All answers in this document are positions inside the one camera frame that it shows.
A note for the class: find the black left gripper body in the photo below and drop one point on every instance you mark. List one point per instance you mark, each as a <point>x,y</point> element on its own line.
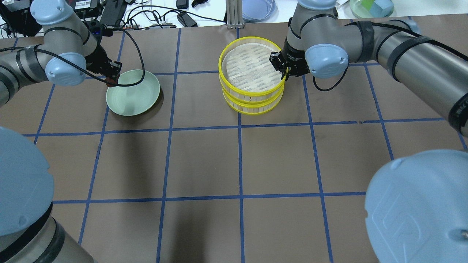
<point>97,58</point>

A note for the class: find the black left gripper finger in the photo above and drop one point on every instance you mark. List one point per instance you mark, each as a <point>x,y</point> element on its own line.
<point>114,69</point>

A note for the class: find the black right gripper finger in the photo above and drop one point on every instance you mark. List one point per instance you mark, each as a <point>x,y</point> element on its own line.
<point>285,73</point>

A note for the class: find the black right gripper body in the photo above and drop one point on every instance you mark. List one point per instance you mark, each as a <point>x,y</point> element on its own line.
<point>294,55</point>

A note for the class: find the yellow steamer basket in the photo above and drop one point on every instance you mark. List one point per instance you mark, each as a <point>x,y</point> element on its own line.
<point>258,108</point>
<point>246,72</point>

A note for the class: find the brown bun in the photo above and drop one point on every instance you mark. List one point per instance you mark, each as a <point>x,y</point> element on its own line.
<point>110,82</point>

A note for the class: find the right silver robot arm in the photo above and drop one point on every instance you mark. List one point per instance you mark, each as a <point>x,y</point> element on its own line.
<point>416,205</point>

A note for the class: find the light green plate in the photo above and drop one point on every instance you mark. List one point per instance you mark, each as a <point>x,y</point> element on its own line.
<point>135,99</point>

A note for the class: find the blue plate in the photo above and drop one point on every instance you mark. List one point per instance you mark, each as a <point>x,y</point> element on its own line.
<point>257,10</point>

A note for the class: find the black power adapter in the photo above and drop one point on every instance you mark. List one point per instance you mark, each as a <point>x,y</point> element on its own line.
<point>186,20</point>

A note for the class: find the green bowl with sponges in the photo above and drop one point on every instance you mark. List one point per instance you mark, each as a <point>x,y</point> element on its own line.
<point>371,8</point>

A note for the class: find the brown gridded table mat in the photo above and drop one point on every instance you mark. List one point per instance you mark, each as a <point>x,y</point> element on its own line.
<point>193,181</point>

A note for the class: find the aluminium frame post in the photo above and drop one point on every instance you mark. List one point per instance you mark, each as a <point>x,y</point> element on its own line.
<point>235,19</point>

